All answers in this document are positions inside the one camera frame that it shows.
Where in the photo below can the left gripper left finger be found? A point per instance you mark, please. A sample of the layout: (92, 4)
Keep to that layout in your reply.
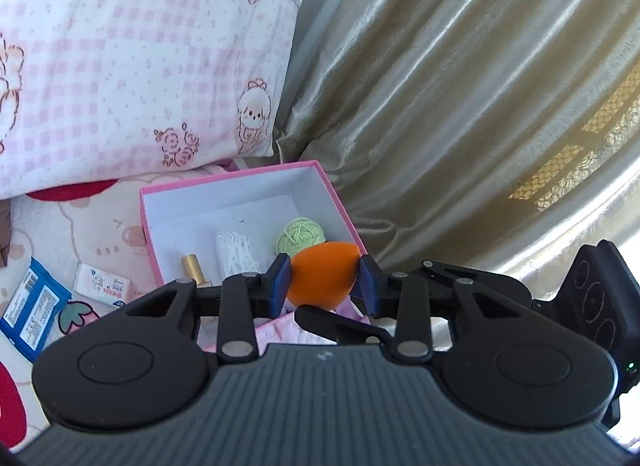
(239, 300)

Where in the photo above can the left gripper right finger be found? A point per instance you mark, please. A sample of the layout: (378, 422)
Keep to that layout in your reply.
(407, 299)

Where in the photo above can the gold cap foundation bottle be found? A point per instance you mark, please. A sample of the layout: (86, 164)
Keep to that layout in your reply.
(192, 269)

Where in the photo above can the orange makeup sponge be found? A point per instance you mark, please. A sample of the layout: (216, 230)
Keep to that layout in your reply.
(323, 275)

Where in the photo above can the white floss pick bag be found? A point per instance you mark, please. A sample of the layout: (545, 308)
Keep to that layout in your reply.
(236, 254)

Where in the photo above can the pink cardboard box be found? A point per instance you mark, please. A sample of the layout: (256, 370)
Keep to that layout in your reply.
(185, 218)

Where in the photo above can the green yarn ball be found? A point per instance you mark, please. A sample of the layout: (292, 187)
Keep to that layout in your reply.
(298, 235)

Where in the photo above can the white tissue pack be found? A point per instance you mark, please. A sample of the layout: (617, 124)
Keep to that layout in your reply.
(102, 286)

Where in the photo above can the pink cartoon bed blanket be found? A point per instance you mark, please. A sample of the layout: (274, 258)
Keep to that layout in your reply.
(95, 224)

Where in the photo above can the beige satin curtain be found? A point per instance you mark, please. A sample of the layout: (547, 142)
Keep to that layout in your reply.
(500, 134)

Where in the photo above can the blue wipes packet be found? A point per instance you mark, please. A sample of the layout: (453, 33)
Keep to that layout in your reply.
(29, 316)

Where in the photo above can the brown cushion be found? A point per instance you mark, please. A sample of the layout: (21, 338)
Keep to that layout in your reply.
(5, 231)

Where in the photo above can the pink checked pillow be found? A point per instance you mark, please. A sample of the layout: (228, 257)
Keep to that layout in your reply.
(95, 90)

